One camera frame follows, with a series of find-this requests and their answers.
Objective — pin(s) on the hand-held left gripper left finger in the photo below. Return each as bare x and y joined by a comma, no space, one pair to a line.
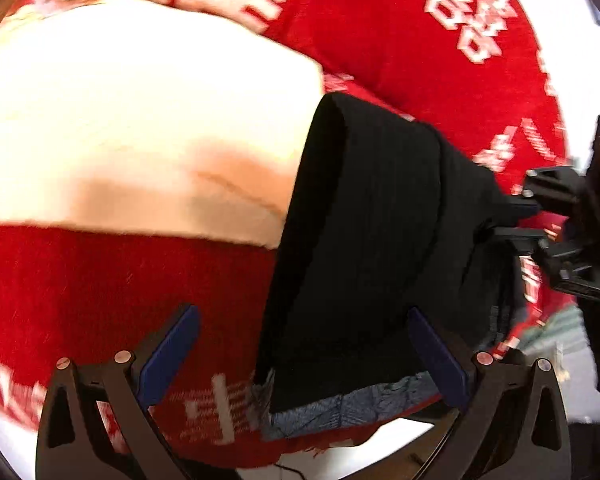
170,355

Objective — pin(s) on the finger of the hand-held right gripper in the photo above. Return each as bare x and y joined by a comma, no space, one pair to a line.
517,237
522,206

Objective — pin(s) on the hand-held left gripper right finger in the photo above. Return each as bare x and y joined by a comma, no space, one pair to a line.
437,355

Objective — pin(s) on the black pants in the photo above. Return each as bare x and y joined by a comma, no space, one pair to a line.
360,240

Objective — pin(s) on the red white printed blanket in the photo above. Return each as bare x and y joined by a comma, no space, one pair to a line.
105,280

